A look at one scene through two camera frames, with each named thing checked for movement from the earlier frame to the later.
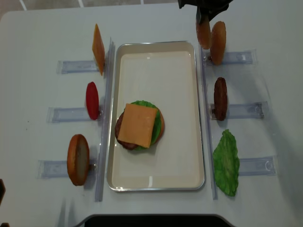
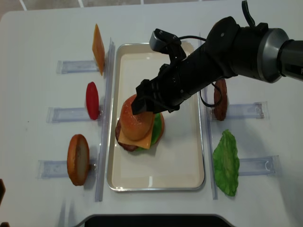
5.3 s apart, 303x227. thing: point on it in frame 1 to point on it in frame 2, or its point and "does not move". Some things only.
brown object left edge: x=2 y=190 does not move
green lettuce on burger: x=157 y=126 does not move
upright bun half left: x=78 y=160 does not move
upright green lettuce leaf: x=226 y=163 does not move
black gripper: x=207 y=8 to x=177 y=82
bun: x=203 y=34 to x=135 y=127
